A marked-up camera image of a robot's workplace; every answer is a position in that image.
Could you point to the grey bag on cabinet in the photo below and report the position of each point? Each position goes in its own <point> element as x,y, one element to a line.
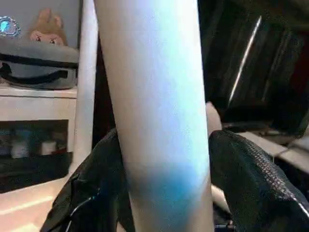
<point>34,65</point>

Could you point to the white plastic table top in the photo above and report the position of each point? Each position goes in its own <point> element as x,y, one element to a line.
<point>29,208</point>

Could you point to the white cabinet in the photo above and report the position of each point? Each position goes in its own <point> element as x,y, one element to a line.
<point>29,104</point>

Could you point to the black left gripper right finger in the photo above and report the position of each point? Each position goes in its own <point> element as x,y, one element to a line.
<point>256,188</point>

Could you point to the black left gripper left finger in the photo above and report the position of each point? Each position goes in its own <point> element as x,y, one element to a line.
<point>91,193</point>

